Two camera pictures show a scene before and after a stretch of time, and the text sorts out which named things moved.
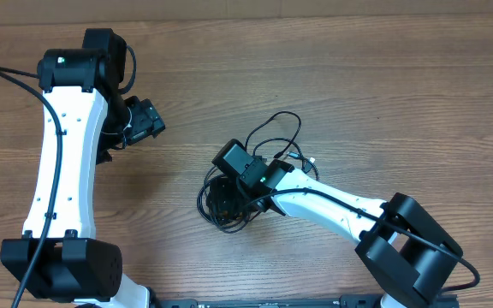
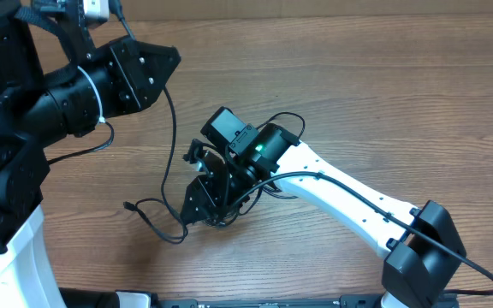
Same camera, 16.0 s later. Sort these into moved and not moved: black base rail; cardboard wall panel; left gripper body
Moved: left gripper body
Not moved: cardboard wall panel; black base rail
